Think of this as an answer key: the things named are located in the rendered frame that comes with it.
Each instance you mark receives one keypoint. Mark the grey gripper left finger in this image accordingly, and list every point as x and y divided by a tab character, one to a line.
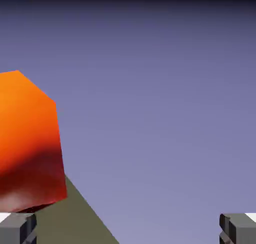
16	228

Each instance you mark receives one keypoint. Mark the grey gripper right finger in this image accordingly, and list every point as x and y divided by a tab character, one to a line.
240	230

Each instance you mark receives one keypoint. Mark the large orange box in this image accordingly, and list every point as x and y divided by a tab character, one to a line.
28	140

